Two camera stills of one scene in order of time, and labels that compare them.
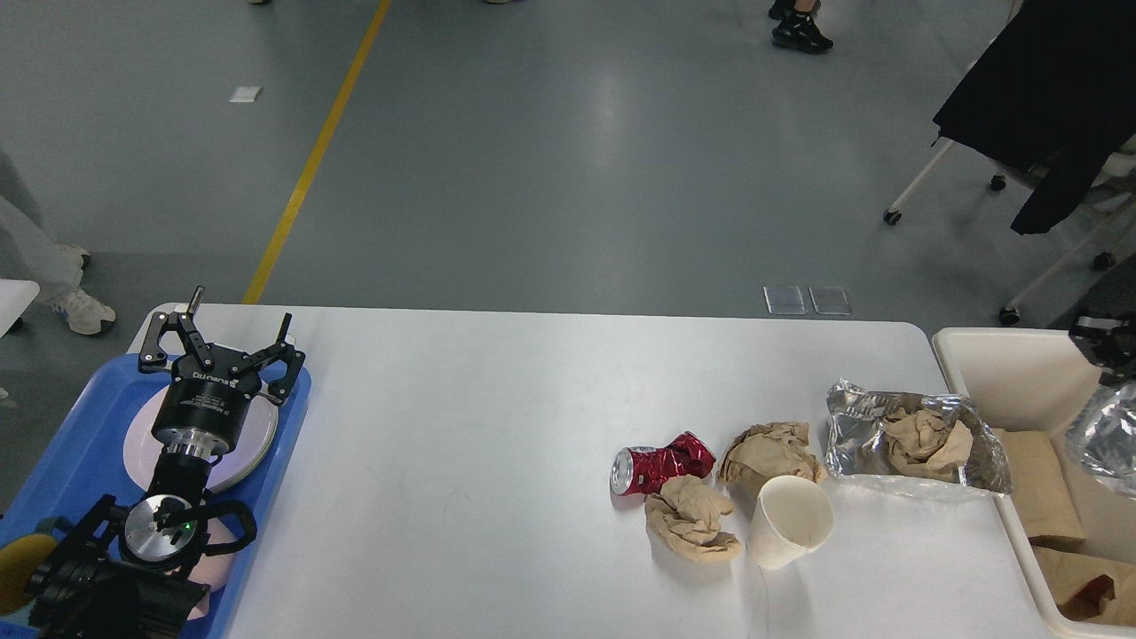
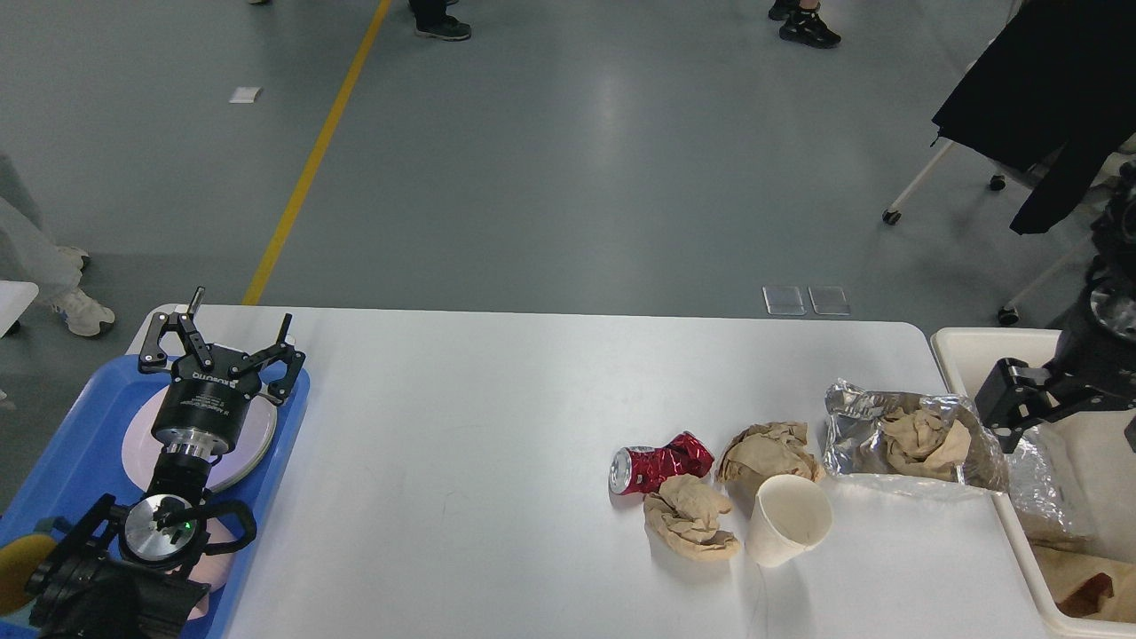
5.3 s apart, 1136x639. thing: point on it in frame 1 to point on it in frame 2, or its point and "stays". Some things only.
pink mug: (213, 569) stays
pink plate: (142, 450) stays
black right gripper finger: (1108, 344) to (1100, 337)
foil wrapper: (1103, 434) to (1030, 490)
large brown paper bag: (1087, 588) stays
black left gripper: (204, 408) stays
